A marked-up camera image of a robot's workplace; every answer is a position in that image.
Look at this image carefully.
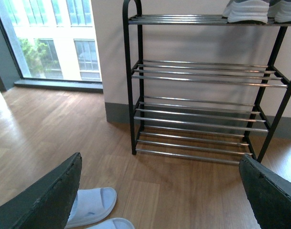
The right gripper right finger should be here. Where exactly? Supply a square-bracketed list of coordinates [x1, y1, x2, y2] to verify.
[239, 156, 291, 229]

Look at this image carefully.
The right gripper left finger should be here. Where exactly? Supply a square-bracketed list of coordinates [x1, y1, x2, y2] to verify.
[0, 153, 82, 229]

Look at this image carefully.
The light blue slipper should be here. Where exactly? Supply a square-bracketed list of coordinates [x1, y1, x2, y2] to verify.
[65, 187, 117, 229]
[87, 218, 135, 229]

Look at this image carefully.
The grey sneaker one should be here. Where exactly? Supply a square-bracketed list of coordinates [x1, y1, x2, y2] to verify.
[267, 0, 291, 23]
[222, 0, 269, 24]

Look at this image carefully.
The black metal shoe rack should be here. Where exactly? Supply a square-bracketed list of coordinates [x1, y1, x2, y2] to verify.
[122, 0, 291, 165]

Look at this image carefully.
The window with dark frame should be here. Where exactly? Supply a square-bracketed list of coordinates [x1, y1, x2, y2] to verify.
[0, 0, 103, 93]

